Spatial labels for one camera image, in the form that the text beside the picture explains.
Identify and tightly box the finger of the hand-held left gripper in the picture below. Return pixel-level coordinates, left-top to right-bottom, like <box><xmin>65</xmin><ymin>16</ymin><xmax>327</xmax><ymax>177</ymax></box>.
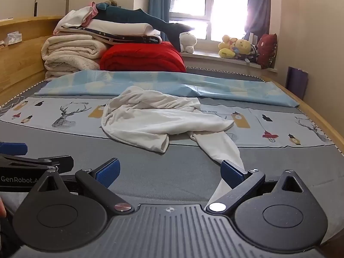
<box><xmin>0</xmin><ymin>142</ymin><xmax>28</xmax><ymax>155</ymax></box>
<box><xmin>0</xmin><ymin>154</ymin><xmax>75</xmax><ymax>174</ymax></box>

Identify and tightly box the white small garment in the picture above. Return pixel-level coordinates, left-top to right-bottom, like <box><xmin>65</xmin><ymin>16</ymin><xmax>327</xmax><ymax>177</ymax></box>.
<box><xmin>101</xmin><ymin>85</ymin><xmax>246</xmax><ymax>205</ymax></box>

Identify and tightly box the blue curtain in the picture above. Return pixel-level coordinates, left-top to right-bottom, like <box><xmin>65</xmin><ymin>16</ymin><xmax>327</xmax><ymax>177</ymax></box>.
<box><xmin>149</xmin><ymin>0</ymin><xmax>177</xmax><ymax>42</ymax></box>

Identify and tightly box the white quilt with star trim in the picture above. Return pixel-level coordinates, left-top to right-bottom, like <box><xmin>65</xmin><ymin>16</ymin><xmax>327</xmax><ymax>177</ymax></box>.
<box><xmin>57</xmin><ymin>19</ymin><xmax>163</xmax><ymax>45</ymax></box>

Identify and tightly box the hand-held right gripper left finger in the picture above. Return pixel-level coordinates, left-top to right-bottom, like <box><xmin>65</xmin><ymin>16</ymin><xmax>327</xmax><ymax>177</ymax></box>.
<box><xmin>28</xmin><ymin>158</ymin><xmax>135</xmax><ymax>215</ymax></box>

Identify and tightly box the deer print bed sheet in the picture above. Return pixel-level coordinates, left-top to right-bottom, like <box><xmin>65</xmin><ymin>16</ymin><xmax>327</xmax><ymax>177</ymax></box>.
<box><xmin>0</xmin><ymin>96</ymin><xmax>338</xmax><ymax>150</ymax></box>

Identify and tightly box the window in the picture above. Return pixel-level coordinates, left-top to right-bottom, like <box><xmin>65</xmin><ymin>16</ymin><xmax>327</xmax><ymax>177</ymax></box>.
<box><xmin>169</xmin><ymin>0</ymin><xmax>252</xmax><ymax>43</ymax></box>

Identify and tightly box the red folded quilt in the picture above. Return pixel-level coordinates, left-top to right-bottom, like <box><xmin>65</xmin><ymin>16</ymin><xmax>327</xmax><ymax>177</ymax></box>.
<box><xmin>99</xmin><ymin>41</ymin><xmax>187</xmax><ymax>73</ymax></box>

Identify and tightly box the white and pink cloth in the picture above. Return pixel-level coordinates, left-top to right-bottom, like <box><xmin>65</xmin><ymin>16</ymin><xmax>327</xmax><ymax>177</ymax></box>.
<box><xmin>53</xmin><ymin>1</ymin><xmax>99</xmax><ymax>35</ymax></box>

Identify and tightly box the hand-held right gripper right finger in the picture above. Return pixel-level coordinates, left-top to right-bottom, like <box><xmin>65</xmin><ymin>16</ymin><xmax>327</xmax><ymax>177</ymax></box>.
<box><xmin>204</xmin><ymin>160</ymin><xmax>309</xmax><ymax>213</ymax></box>

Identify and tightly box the yellow-faced plush doll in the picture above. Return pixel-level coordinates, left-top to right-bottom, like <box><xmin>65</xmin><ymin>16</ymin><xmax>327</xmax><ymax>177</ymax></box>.
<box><xmin>232</xmin><ymin>38</ymin><xmax>259</xmax><ymax>61</ymax></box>

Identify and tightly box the wooden bed frame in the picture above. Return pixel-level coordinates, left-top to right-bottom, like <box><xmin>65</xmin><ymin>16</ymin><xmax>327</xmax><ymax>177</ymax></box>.
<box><xmin>0</xmin><ymin>15</ymin><xmax>344</xmax><ymax>157</ymax></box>

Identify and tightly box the teal shark plush toy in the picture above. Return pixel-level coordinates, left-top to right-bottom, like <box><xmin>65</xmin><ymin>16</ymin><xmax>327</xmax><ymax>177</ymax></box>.
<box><xmin>94</xmin><ymin>2</ymin><xmax>195</xmax><ymax>52</ymax></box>

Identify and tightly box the light blue patterned sheet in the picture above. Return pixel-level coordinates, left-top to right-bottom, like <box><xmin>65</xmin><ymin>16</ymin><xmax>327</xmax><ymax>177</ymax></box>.
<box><xmin>34</xmin><ymin>70</ymin><xmax>300</xmax><ymax>108</ymax></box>

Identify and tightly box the cream folded blanket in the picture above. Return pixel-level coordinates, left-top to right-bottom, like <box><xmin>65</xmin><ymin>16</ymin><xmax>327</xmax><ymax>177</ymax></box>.
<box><xmin>41</xmin><ymin>34</ymin><xmax>111</xmax><ymax>81</ymax></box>

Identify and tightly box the stone windowsill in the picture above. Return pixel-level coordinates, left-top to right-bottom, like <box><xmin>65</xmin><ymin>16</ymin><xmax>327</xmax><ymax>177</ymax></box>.
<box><xmin>180</xmin><ymin>49</ymin><xmax>278</xmax><ymax>74</ymax></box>

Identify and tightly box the yellow plush toy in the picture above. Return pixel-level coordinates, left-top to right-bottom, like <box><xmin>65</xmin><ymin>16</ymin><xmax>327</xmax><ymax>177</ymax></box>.
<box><xmin>218</xmin><ymin>34</ymin><xmax>237</xmax><ymax>59</ymax></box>

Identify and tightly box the white cable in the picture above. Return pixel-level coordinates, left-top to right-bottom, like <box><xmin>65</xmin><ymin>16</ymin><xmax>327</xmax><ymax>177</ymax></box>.
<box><xmin>0</xmin><ymin>97</ymin><xmax>29</xmax><ymax>114</ymax></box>

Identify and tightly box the white plush toy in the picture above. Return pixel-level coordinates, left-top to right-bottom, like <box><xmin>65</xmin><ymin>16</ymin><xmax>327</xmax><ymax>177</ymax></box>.
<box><xmin>179</xmin><ymin>31</ymin><xmax>198</xmax><ymax>54</ymax></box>

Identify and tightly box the tissue pack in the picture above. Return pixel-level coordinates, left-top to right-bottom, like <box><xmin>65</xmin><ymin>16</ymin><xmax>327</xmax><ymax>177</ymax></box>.
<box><xmin>4</xmin><ymin>32</ymin><xmax>23</xmax><ymax>45</ymax></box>

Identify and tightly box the purple box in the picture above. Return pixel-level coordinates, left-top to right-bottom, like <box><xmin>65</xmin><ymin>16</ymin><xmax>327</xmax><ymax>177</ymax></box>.
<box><xmin>285</xmin><ymin>66</ymin><xmax>309</xmax><ymax>100</ymax></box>

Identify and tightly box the purple curtain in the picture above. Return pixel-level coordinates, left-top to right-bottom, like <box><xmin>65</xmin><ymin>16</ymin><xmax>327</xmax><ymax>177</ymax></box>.
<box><xmin>243</xmin><ymin>0</ymin><xmax>272</xmax><ymax>40</ymax></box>

